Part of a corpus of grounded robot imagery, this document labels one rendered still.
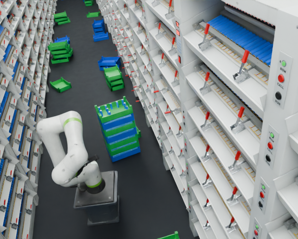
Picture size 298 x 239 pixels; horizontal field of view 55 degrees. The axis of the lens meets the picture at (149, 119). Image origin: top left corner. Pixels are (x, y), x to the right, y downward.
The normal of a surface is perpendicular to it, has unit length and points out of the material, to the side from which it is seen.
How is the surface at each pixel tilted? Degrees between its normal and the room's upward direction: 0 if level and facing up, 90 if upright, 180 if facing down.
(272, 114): 90
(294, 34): 90
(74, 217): 0
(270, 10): 90
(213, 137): 19
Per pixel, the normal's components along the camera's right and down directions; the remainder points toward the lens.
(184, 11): 0.24, 0.54
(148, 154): -0.12, -0.80
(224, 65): -0.43, -0.68
